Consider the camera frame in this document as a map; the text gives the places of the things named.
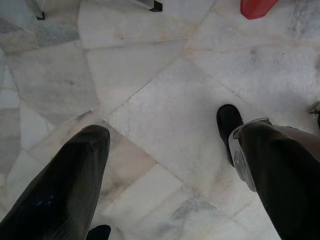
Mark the silver robot left leg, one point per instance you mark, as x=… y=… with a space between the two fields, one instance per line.
x=238 y=160

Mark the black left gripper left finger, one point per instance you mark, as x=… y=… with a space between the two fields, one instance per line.
x=57 y=195

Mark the black robot left foot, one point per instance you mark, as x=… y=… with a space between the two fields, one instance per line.
x=228 y=120

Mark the silver metal clothes rack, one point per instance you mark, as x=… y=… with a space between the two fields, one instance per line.
x=155 y=5

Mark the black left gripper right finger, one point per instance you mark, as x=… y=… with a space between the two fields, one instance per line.
x=287 y=195

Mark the red bin with teal liner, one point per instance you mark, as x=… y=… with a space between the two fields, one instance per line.
x=257 y=8

